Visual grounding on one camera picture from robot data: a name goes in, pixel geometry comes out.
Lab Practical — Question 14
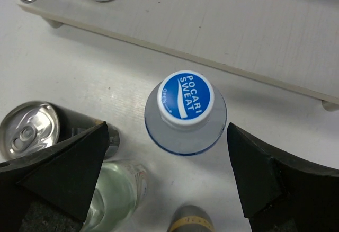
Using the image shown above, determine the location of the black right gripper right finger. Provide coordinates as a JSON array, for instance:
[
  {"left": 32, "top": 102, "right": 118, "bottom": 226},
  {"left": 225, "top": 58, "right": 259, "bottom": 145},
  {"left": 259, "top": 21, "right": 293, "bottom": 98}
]
[{"left": 227, "top": 123, "right": 338, "bottom": 231}]

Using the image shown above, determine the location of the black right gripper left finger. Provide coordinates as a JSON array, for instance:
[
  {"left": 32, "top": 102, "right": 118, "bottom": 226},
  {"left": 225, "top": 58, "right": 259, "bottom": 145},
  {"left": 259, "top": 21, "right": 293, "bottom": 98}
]
[{"left": 1, "top": 122, "right": 109, "bottom": 231}]

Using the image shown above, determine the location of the dark can yellow band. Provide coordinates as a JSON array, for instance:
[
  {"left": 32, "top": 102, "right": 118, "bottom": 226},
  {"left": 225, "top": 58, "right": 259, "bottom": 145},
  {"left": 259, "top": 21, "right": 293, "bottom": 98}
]
[{"left": 167, "top": 204, "right": 216, "bottom": 232}]

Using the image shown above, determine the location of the Pocari Sweat bottle blue cap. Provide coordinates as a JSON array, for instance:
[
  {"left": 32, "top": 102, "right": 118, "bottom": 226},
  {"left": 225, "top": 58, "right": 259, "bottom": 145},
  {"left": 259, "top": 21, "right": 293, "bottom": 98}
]
[{"left": 144, "top": 70, "right": 227, "bottom": 156}]

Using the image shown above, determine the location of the white two-tier wooden shelf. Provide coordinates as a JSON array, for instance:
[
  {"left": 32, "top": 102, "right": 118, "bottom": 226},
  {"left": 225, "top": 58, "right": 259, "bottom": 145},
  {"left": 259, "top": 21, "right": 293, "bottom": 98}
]
[{"left": 16, "top": 0, "right": 338, "bottom": 111}]

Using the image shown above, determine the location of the dark can silver top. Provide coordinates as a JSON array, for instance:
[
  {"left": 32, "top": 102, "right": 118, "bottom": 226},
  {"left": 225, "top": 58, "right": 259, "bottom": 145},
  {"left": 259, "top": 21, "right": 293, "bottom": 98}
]
[{"left": 0, "top": 101, "right": 120, "bottom": 160}]

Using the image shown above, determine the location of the clear glass bottle green cap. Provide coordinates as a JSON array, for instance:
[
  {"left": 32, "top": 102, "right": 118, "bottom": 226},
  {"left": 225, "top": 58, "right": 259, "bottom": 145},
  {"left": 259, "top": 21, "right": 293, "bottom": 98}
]
[{"left": 81, "top": 160, "right": 148, "bottom": 231}]

